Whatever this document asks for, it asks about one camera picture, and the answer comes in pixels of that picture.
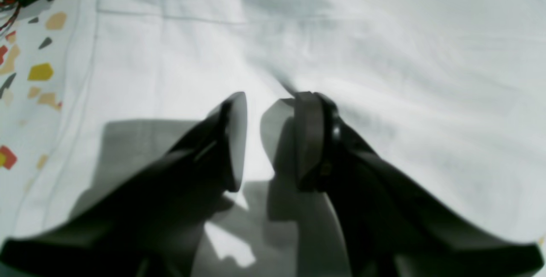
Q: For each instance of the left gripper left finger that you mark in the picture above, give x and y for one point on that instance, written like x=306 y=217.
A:
x=151 y=225

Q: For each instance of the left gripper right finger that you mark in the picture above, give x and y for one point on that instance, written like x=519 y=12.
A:
x=391 y=226

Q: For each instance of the white T-shirt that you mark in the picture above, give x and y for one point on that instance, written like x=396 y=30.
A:
x=450 y=92

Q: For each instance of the terrazzo patterned tablecloth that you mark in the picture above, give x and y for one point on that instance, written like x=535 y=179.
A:
x=33 y=68

